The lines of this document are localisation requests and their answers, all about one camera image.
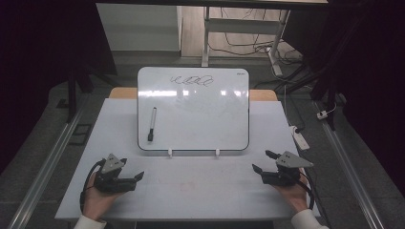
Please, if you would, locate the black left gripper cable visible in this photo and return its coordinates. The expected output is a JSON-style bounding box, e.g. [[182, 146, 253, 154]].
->
[[79, 159, 106, 213]]

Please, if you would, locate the white panel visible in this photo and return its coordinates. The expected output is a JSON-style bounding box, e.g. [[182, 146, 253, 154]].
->
[[96, 3, 183, 52]]

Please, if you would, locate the dark curtain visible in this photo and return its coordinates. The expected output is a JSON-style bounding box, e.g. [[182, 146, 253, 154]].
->
[[0, 0, 118, 175], [282, 0, 405, 198]]

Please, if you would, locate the person's right hand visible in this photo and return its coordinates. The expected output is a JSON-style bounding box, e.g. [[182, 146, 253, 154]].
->
[[273, 173, 311, 214]]

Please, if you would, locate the person's left hand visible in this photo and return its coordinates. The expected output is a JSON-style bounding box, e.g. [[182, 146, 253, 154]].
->
[[81, 173, 128, 221]]

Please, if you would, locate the black power strip cable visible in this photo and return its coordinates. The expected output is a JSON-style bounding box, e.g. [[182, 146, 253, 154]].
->
[[284, 84, 306, 134]]

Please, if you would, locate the white power strip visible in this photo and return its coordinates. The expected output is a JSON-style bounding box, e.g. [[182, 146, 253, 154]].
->
[[288, 125, 310, 152]]

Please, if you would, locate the tangle of black floor cables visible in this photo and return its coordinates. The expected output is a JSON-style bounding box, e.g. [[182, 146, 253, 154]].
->
[[207, 7, 309, 66]]

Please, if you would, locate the black floor frame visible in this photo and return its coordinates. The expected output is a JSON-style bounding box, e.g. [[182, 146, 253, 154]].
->
[[68, 122, 94, 147]]

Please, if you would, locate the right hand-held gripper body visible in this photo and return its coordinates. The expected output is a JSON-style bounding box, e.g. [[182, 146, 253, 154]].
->
[[261, 151, 315, 187]]

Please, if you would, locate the metal floor rail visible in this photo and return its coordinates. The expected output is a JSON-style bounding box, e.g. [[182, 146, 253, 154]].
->
[[312, 100, 387, 229], [7, 104, 90, 229]]

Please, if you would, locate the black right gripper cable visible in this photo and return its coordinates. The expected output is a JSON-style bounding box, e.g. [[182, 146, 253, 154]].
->
[[298, 171, 316, 211]]

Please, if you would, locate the wooden table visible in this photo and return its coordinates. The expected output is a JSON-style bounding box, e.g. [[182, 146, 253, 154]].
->
[[108, 87, 279, 102]]

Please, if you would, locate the white marker with black cap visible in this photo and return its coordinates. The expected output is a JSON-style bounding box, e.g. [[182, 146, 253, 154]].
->
[[146, 106, 159, 143]]

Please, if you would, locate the white whiteboard with black edge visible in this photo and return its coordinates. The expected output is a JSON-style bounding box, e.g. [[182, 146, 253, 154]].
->
[[137, 66, 250, 152]]

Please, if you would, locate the small white adapter with cable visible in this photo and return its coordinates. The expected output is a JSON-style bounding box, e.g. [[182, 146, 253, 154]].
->
[[316, 103, 338, 121]]

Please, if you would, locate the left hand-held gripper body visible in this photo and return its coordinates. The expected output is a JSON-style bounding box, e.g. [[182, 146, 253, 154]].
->
[[94, 153, 138, 194]]

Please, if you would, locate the white desk frame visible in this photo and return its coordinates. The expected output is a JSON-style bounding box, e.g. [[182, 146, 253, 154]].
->
[[201, 5, 291, 77]]

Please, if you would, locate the black stand leg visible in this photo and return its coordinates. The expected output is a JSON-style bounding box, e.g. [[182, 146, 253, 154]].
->
[[66, 63, 80, 124]]

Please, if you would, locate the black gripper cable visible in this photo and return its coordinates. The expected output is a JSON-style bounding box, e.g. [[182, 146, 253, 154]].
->
[[79, 159, 106, 213], [298, 171, 316, 211]]

